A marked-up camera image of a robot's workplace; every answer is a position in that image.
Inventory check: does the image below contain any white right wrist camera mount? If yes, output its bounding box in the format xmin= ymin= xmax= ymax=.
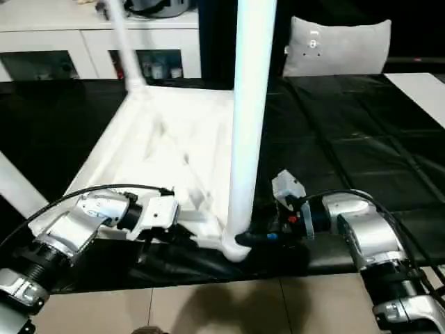
xmin=271 ymin=169 xmax=316 ymax=241

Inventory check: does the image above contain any white flat panel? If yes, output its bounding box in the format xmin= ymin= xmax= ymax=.
xmin=384 ymin=72 xmax=445 ymax=127

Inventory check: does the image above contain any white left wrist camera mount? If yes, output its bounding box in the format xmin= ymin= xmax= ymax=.
xmin=130 ymin=193 xmax=181 ymax=241

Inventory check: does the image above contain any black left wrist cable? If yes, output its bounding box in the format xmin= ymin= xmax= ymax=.
xmin=0 ymin=183 xmax=175 ymax=246

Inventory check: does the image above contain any black work mat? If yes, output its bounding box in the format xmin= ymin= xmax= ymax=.
xmin=0 ymin=72 xmax=445 ymax=293

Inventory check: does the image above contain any black speaker with gold label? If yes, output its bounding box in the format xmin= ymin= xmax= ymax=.
xmin=197 ymin=0 xmax=293 ymax=80

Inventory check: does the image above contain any white sideboard with glass doors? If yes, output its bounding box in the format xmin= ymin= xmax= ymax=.
xmin=0 ymin=0 xmax=203 ymax=83

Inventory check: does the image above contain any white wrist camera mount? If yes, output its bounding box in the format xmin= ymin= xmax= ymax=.
xmin=271 ymin=169 xmax=316 ymax=241
xmin=130 ymin=193 xmax=181 ymax=241

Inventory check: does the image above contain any white plastic table leg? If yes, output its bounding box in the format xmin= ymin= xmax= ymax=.
xmin=104 ymin=0 xmax=147 ymax=92
xmin=222 ymin=0 xmax=278 ymax=246
xmin=0 ymin=149 xmax=49 ymax=220

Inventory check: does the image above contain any grey cushion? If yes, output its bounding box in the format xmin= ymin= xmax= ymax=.
xmin=282 ymin=15 xmax=392 ymax=77

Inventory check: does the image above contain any white plastic table top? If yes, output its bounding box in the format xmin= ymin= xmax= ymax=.
xmin=27 ymin=86 xmax=254 ymax=264

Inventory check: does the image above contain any dark round robot body part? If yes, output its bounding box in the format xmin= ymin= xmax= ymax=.
xmin=133 ymin=325 xmax=168 ymax=334

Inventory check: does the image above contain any grey helmet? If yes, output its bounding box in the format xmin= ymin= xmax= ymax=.
xmin=124 ymin=0 xmax=191 ymax=18

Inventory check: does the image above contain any black rod with red dot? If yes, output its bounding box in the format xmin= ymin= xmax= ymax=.
xmin=385 ymin=56 xmax=445 ymax=64

